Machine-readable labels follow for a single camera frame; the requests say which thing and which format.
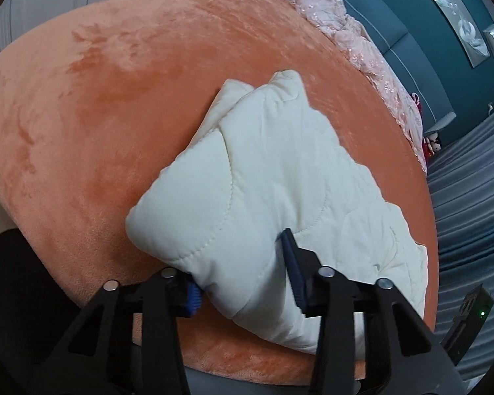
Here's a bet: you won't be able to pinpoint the cream quilted jacket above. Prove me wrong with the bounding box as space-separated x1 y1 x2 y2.
125 70 431 356

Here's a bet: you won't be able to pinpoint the grey leather bed footboard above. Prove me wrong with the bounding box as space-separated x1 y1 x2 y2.
177 358 326 395

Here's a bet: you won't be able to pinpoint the pink floral quilt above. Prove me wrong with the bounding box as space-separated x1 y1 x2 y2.
277 0 429 178

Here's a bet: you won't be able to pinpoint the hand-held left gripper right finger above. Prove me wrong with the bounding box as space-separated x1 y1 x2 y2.
278 228 467 395

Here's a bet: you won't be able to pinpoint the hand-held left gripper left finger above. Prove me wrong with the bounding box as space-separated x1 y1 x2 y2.
37 267 204 395

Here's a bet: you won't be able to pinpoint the blue upholstered headboard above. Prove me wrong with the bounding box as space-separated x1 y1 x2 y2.
292 0 456 151

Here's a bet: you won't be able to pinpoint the grey-blue curtain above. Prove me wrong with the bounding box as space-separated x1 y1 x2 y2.
427 102 494 379

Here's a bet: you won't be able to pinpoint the plush toys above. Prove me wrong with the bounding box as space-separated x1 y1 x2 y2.
422 132 444 158

